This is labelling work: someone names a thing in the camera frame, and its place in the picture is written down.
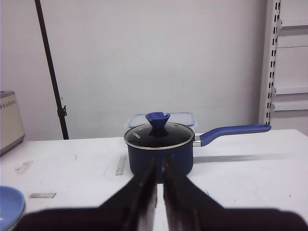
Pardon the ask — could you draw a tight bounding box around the cream and chrome toaster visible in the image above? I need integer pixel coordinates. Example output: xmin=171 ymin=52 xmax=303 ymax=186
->
xmin=0 ymin=90 xmax=25 ymax=155

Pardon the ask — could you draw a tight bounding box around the dark blue saucepan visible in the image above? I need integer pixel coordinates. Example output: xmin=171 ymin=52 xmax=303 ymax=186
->
xmin=126 ymin=124 xmax=271 ymax=183

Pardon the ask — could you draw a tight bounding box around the blue bowl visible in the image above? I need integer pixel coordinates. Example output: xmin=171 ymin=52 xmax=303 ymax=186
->
xmin=0 ymin=186 xmax=26 ymax=231

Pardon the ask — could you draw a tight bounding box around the white slotted shelf rack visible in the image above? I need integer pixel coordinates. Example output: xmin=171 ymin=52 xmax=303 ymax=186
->
xmin=258 ymin=0 xmax=308 ymax=134

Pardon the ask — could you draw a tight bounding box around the glass lid with blue knob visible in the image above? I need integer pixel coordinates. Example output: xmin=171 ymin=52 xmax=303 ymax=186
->
xmin=124 ymin=112 xmax=195 ymax=150

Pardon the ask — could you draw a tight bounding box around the black tripod pole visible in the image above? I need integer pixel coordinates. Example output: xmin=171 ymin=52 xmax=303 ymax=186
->
xmin=34 ymin=0 xmax=69 ymax=140

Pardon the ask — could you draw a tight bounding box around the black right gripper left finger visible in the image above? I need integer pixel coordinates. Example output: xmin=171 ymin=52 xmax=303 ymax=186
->
xmin=14 ymin=159 xmax=157 ymax=231

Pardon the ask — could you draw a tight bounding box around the green bowl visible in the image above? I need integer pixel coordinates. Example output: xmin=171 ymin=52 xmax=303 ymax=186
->
xmin=8 ymin=207 xmax=26 ymax=231

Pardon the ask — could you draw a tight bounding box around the clear plastic food container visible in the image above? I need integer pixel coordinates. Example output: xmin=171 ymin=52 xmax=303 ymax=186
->
xmin=125 ymin=112 xmax=197 ymax=128

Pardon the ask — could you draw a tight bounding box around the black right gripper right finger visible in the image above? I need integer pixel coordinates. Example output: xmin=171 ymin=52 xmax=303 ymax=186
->
xmin=162 ymin=155 xmax=308 ymax=231

